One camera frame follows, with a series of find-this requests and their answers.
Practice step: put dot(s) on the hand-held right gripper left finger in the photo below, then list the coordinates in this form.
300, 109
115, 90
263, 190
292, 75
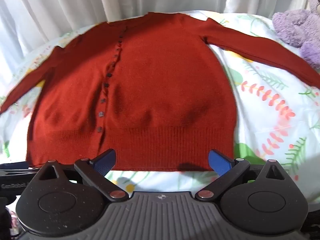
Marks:
106, 162

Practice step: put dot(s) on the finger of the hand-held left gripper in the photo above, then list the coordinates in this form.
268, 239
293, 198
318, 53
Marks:
15, 165

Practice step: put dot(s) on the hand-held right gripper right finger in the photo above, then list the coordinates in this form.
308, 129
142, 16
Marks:
218, 162

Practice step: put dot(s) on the red knit button cardigan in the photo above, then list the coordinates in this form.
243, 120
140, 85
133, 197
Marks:
162, 92

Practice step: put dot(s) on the floral white bed sheet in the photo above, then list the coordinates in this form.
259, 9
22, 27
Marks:
262, 120

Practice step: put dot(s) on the purple teddy bear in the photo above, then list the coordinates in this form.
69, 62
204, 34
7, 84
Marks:
297, 25

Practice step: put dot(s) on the white curtain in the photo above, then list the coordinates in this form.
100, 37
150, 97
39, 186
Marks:
75, 2

